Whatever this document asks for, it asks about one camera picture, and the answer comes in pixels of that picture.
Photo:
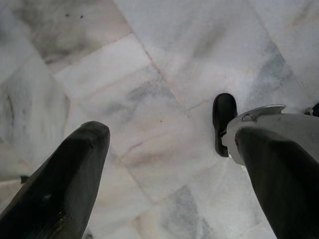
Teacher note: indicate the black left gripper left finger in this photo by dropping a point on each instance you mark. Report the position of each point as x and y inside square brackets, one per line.
[62, 179]

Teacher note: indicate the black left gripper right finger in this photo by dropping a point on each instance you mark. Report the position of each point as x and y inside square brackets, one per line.
[286, 189]

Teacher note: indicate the black left robot foot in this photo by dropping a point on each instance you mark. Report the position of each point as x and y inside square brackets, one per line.
[224, 112]

